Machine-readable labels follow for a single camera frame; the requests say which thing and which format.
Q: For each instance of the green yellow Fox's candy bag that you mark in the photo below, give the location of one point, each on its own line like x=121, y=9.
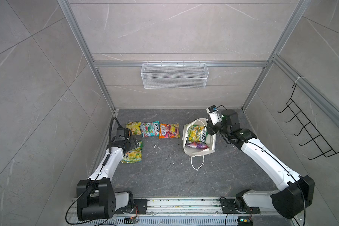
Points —
x=134, y=155

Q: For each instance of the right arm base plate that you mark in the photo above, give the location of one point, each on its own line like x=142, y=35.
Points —
x=236, y=206

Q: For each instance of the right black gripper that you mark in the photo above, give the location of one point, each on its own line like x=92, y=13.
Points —
x=211, y=132

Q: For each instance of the purple Fox's berries candy bag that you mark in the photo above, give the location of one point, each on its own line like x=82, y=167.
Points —
x=196, y=145

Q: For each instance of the aluminium mounting rail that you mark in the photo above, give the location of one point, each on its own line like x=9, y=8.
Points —
x=187, y=211

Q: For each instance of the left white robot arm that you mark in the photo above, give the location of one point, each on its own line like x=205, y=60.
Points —
x=96, y=198

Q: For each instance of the yellow chips snack bag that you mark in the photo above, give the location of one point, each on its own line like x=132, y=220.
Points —
x=134, y=127

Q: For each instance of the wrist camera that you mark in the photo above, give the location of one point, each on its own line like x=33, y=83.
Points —
x=213, y=115
x=122, y=134

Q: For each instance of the green Fox's mint candy bag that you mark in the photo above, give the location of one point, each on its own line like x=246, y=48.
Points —
x=150, y=129

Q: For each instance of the white printed paper bag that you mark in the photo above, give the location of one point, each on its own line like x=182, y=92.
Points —
x=192, y=152

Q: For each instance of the pink Fox's fruit candy bag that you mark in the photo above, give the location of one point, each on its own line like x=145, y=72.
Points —
x=169, y=131

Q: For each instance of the white wire mesh basket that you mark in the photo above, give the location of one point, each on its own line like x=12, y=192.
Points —
x=174, y=75

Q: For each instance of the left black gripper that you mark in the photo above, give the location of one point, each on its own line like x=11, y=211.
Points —
x=134, y=142

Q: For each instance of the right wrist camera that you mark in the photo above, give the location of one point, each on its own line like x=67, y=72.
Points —
x=213, y=115

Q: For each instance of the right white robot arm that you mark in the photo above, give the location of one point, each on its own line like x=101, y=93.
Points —
x=294, y=192

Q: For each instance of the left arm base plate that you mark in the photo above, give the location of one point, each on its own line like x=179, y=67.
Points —
x=136, y=206

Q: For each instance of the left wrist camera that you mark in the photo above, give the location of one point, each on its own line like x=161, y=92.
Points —
x=122, y=134

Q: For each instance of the black wire hook rack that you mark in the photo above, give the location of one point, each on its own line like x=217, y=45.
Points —
x=307, y=127

